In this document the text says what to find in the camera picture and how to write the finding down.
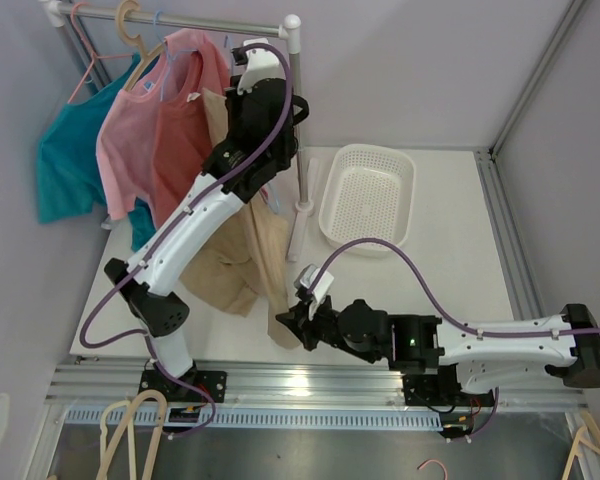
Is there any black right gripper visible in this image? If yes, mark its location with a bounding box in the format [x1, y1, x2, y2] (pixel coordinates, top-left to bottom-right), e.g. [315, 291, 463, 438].
[277, 294, 380, 365]

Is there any beige t shirt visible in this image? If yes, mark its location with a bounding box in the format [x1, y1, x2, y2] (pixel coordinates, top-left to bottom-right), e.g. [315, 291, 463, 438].
[179, 87, 301, 351]

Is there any coral red t shirt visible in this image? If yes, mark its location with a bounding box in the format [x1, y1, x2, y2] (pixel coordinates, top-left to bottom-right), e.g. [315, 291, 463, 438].
[150, 40, 229, 227]

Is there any light pink t shirt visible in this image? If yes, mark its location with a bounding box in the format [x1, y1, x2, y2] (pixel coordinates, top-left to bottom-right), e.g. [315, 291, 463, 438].
[95, 27, 201, 222]

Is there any light blue wire hanger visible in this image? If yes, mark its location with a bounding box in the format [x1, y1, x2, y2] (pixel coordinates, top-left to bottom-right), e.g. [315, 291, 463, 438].
[152, 10, 197, 101]
[223, 34, 280, 214]

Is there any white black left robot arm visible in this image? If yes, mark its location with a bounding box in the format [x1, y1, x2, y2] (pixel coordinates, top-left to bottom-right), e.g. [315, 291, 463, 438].
[105, 78, 309, 401]

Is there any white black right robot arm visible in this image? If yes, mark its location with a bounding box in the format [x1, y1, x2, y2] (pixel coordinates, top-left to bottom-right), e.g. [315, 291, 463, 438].
[276, 299, 600, 405]

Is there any beige wooden hanger on rack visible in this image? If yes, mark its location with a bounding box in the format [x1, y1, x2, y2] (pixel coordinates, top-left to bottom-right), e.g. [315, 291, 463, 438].
[114, 0, 164, 92]

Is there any teal t shirt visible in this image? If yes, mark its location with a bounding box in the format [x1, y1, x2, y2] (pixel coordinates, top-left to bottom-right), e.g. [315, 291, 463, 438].
[36, 54, 156, 252]

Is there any pink hanger on floor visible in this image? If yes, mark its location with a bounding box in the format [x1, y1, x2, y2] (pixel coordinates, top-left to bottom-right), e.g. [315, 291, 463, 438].
[416, 458, 449, 480]

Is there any beige hanger bottom right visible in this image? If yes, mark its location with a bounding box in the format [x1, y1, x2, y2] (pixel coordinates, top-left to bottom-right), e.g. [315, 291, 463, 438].
[561, 409, 600, 480]

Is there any metal clothes rack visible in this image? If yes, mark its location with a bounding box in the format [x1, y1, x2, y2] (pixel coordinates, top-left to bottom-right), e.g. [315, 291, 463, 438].
[38, 0, 322, 262]

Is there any white perforated plastic basket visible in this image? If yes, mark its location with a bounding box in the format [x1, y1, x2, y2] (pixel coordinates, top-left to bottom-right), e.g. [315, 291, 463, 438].
[318, 144, 416, 248]

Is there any beige hangers bottom left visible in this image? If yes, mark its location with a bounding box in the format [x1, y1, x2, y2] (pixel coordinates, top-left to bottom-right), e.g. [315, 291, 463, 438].
[96, 390, 167, 480]

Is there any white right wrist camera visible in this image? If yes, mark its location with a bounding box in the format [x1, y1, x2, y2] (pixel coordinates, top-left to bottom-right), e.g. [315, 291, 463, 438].
[294, 264, 334, 320]

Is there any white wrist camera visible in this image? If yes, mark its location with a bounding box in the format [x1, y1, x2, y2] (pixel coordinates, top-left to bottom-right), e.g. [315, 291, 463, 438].
[231, 38, 283, 95]
[294, 264, 334, 320]

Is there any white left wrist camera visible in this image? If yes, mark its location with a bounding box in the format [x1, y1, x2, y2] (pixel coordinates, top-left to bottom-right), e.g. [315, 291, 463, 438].
[231, 38, 283, 95]

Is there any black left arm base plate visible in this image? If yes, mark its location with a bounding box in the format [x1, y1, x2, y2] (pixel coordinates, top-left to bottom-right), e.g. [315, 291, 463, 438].
[138, 369, 227, 403]

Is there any white slotted cable duct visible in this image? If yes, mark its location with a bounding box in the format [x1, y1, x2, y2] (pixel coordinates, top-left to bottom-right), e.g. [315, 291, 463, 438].
[64, 406, 443, 432]

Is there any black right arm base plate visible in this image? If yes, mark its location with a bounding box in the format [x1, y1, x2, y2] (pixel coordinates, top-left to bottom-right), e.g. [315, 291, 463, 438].
[402, 374, 495, 410]

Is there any pink wire hanger on rack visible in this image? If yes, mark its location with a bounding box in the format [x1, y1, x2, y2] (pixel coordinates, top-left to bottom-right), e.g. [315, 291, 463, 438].
[66, 1, 140, 105]

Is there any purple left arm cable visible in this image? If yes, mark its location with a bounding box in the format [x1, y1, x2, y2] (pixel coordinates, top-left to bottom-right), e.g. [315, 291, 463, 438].
[79, 42, 297, 432]

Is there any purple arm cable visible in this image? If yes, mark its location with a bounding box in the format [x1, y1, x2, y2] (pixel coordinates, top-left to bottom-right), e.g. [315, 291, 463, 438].
[79, 42, 297, 432]
[309, 237, 600, 441]

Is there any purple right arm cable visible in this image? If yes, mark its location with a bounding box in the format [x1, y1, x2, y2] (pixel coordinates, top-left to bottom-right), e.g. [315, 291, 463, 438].
[309, 237, 600, 441]

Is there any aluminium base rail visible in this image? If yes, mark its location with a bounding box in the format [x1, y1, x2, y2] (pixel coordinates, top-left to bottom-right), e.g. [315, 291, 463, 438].
[44, 357, 586, 412]

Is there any aluminium frame post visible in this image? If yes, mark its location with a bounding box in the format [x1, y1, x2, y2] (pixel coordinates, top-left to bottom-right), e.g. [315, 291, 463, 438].
[489, 0, 591, 160]

